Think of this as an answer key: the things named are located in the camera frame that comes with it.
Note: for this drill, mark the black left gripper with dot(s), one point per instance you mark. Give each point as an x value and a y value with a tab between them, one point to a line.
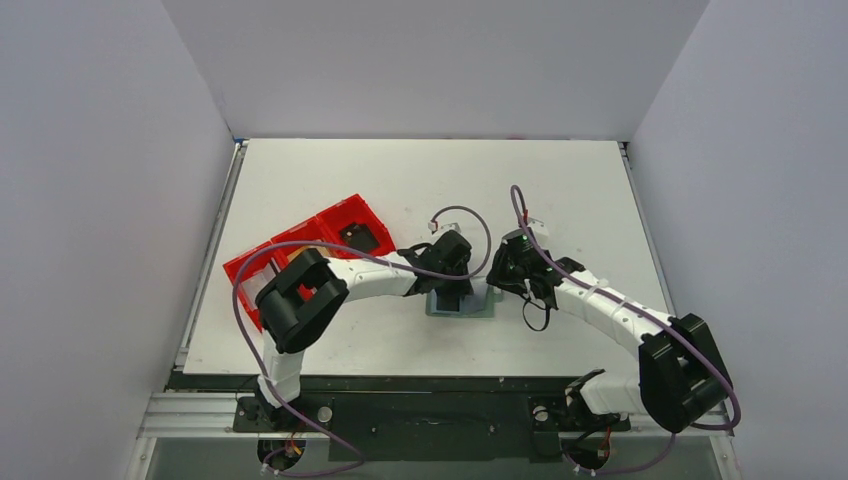
447	293

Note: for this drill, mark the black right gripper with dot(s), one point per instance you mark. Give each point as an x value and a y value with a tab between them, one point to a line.
506	277

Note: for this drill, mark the green leather card holder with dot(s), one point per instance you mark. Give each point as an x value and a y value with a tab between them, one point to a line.
477	305

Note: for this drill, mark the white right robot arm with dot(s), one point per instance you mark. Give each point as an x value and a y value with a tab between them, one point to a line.
681	374

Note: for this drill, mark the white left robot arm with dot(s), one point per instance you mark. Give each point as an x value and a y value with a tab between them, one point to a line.
298	304

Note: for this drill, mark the black card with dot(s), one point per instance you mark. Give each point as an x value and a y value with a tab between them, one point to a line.
359	237

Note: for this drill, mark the red right bin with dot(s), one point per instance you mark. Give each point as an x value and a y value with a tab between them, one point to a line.
355	209

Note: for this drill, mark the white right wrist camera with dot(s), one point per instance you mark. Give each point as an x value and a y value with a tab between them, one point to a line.
538	230

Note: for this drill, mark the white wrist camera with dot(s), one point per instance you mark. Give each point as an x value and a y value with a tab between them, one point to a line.
437	228
538	230

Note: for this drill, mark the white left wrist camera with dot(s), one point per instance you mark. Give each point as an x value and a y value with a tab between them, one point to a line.
437	228

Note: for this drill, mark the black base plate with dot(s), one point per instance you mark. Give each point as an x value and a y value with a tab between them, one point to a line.
413	418

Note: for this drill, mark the aluminium frame rail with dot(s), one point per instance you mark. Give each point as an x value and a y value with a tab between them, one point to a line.
183	415

